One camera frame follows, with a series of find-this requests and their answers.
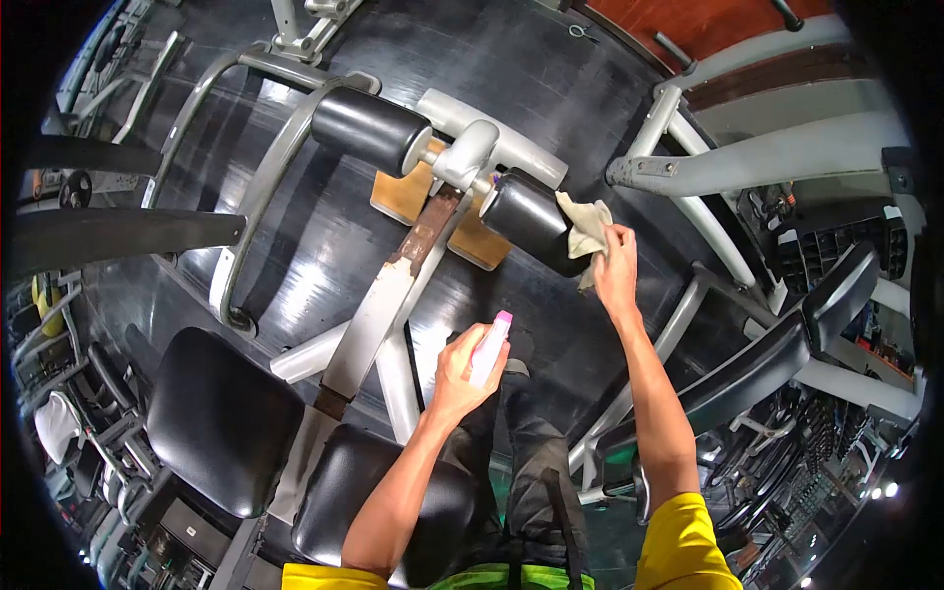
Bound wooden board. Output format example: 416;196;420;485
369;136;515;272

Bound weight plate rack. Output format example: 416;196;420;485
701;383;923;580

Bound person's left fingers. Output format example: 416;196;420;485
483;342;512;395

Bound long black bar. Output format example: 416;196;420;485
11;206;248;280

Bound person's body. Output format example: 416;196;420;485
280;490;746;590

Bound short black bar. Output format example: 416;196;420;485
22;135;165;178

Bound small black seat pad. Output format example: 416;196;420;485
291;423;482;590

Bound grey curved tube frame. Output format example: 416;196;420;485
140;43;384;337

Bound black padded bench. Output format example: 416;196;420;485
593;239;883;462

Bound person's left hand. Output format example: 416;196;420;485
426;324;512;427

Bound white rusty machine frame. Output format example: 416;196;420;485
269;87;570;447

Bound large black seat pad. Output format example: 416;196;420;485
146;326;306;520

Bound person's left thumb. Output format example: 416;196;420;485
441;327;485;370

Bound person's right fingers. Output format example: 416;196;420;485
601;223;638;258

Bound person's right hand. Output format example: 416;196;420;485
591;223;640;317

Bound beige cleaning cloth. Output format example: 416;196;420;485
555;190;615;293

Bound white tube machine frame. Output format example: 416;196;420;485
605;15;913;311

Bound pink spray bottle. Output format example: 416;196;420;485
468;310;514;390

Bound white towel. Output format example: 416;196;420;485
33;391;84;466

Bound black roller pad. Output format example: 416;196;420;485
310;86;435;178
479;167;595;280

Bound person's legs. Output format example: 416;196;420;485
442;360;592;585

